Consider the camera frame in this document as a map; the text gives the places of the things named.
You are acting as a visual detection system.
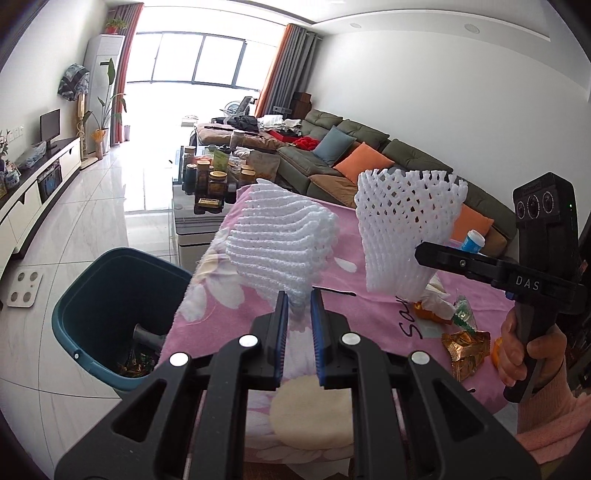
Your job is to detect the blue white paper cup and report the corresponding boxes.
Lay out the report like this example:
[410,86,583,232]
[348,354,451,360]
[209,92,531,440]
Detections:
[461,229,486,254]

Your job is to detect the pink floral tablecloth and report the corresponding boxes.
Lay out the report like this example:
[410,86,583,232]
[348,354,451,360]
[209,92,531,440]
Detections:
[156,184,532,467]

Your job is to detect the white standing air conditioner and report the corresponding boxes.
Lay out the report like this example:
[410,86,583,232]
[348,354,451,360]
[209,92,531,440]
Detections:
[83,34,125,158]

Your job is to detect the small black monitor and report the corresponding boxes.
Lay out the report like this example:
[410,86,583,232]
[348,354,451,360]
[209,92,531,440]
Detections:
[40,109,61,151]

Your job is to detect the orange peel small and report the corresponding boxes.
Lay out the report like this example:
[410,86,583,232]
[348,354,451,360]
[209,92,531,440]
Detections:
[490,337,503,369]

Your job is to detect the orange peel large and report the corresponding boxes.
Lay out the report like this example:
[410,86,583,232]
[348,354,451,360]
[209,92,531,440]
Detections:
[412,302,452,325]

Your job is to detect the tall potted plant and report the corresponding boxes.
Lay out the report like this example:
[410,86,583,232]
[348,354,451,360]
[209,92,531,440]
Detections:
[83,56,127,160]

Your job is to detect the glass coffee table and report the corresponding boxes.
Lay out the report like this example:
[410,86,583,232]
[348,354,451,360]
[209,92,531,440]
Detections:
[171,146,239,271]

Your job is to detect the white bathroom scale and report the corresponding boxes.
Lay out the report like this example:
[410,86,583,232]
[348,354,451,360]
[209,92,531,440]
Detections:
[7,268,43,308]

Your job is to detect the gold foil snack wrapper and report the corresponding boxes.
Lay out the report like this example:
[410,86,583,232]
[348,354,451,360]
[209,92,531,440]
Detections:
[441,330,491,382]

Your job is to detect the blue grey cushion far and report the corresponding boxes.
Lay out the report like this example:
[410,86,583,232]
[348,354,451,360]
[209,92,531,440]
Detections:
[312,127,356,166]

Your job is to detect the right orange grey curtain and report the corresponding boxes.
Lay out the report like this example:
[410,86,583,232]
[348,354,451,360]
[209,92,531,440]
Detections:
[254,24,322,117]

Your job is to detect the person right hand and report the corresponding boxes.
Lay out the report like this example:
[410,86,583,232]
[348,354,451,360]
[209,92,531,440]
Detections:
[498,306,567,394]

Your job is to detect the orange cushion far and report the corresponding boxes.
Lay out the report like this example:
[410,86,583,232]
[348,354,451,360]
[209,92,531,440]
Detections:
[334,143,394,185]

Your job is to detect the white black TV cabinet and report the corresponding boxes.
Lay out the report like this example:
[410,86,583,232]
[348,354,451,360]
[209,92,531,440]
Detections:
[0,137,81,272]

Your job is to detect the pink sleeve forearm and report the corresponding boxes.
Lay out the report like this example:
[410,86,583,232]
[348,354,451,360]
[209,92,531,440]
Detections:
[516,362,590,471]

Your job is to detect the teal plastic trash bin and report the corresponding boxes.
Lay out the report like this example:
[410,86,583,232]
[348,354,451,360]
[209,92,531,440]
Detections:
[51,247,191,392]

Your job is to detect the orange grey curtain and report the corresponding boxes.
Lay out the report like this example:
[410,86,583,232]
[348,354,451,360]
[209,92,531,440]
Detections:
[254,24,322,117]
[111,3,143,146]

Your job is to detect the left orange grey curtain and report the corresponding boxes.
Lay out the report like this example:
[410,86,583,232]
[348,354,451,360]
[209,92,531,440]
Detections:
[111,3,143,146]

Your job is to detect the white tissue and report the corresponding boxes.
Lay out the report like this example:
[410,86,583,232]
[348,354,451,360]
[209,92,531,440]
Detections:
[418,274,456,320]

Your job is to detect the orange cushion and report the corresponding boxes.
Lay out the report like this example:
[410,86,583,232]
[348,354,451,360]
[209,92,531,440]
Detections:
[334,143,394,185]
[451,204,494,242]

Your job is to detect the orange cushion near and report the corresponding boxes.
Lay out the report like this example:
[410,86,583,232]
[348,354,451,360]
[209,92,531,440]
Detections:
[451,204,494,242]

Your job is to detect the white foam fruit net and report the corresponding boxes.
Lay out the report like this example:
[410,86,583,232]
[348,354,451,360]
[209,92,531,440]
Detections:
[225,180,339,316]

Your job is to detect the dark green sectional sofa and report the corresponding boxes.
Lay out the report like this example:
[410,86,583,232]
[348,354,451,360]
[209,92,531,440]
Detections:
[277,109,517,257]

